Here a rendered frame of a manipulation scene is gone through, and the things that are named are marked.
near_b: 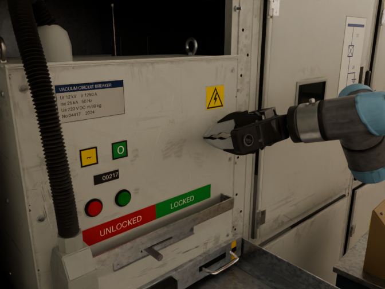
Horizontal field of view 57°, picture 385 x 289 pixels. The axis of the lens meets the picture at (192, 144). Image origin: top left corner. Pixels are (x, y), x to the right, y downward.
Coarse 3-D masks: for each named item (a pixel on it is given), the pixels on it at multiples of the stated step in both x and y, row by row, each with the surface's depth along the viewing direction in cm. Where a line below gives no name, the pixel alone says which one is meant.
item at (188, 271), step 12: (228, 240) 92; (240, 240) 94; (204, 252) 86; (216, 252) 88; (240, 252) 95; (192, 264) 83; (204, 264) 86; (216, 264) 89; (168, 276) 78; (180, 276) 81; (192, 276) 84; (204, 276) 87; (144, 288) 74; (180, 288) 82
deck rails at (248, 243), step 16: (240, 256) 97; (256, 256) 92; (272, 256) 88; (256, 272) 91; (272, 272) 89; (288, 272) 85; (304, 272) 81; (288, 288) 85; (304, 288) 82; (320, 288) 79; (336, 288) 76
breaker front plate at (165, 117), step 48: (144, 96) 65; (192, 96) 73; (96, 144) 61; (144, 144) 67; (192, 144) 76; (48, 192) 57; (96, 192) 63; (144, 192) 70; (48, 240) 58; (192, 240) 83; (48, 288) 60
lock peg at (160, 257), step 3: (144, 249) 72; (147, 249) 71; (150, 249) 71; (153, 249) 71; (147, 252) 71; (150, 252) 70; (153, 252) 70; (156, 252) 70; (153, 255) 70; (156, 255) 69; (159, 255) 69; (162, 255) 70; (156, 258) 69; (159, 258) 69; (162, 258) 69
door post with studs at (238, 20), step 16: (240, 0) 84; (240, 16) 85; (240, 32) 86; (224, 48) 90; (240, 48) 87; (240, 64) 88; (240, 80) 90; (240, 96) 91; (240, 160) 97; (240, 176) 98; (240, 192) 100; (240, 208) 101; (240, 224) 103
